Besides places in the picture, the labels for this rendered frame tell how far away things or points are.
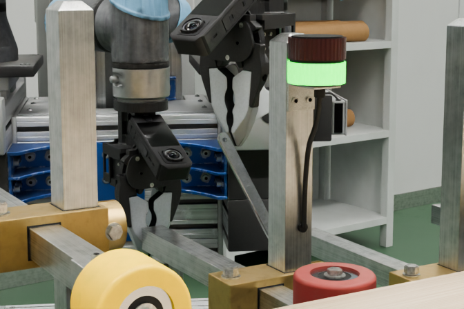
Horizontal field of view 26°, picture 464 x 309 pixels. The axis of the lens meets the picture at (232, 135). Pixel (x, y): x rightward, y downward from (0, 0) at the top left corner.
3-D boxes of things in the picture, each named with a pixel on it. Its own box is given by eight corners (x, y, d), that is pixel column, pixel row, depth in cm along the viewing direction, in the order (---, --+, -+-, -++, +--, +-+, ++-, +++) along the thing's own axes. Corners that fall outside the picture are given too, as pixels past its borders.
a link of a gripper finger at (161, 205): (153, 246, 140) (152, 181, 139) (172, 256, 135) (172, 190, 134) (132, 249, 139) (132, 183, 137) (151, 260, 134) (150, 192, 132)
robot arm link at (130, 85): (179, 67, 130) (121, 71, 126) (179, 103, 131) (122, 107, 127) (154, 63, 137) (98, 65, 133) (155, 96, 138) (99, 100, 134)
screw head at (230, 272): (217, 275, 108) (217, 265, 108) (234, 272, 109) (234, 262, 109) (227, 281, 106) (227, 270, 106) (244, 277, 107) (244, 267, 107)
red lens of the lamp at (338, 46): (276, 57, 105) (276, 36, 104) (324, 54, 108) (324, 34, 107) (308, 62, 100) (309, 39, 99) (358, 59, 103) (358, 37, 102)
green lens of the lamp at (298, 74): (276, 81, 105) (276, 60, 105) (323, 78, 108) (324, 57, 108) (308, 87, 100) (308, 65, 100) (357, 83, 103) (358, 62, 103)
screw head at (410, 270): (398, 274, 121) (399, 264, 121) (412, 271, 122) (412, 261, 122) (410, 278, 119) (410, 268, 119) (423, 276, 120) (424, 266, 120)
